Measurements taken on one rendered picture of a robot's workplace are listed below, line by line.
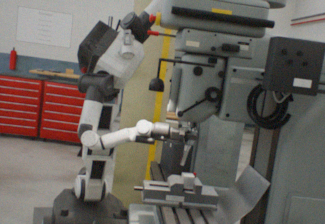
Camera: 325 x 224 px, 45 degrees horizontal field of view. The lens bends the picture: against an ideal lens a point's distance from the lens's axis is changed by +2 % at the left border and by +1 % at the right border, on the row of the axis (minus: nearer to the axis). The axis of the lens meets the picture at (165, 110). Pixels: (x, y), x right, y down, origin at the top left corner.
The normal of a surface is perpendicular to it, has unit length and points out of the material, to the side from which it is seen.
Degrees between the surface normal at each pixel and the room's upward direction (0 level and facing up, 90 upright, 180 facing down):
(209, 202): 90
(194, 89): 90
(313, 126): 91
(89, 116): 70
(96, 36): 58
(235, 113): 90
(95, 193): 103
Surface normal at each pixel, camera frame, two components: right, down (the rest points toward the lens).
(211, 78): 0.11, 0.15
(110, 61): 0.32, -0.39
